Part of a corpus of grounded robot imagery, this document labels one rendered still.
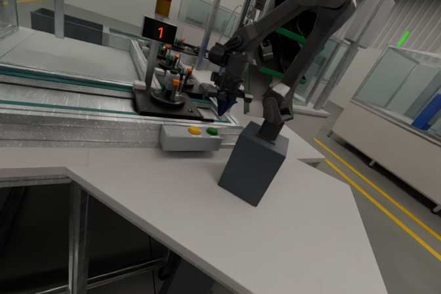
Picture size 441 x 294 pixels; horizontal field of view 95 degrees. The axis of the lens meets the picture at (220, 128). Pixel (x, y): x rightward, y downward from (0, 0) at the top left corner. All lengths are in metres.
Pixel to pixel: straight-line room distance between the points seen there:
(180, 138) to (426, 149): 4.05
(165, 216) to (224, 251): 0.16
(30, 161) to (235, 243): 0.55
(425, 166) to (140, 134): 4.16
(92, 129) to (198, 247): 0.43
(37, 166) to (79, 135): 0.12
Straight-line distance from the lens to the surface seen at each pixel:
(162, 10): 0.88
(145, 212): 0.56
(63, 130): 0.70
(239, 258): 0.56
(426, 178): 4.39
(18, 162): 0.70
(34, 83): 0.95
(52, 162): 0.69
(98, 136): 0.71
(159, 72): 1.17
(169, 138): 0.65
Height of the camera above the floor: 1.30
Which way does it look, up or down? 25 degrees down
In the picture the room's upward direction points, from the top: 21 degrees clockwise
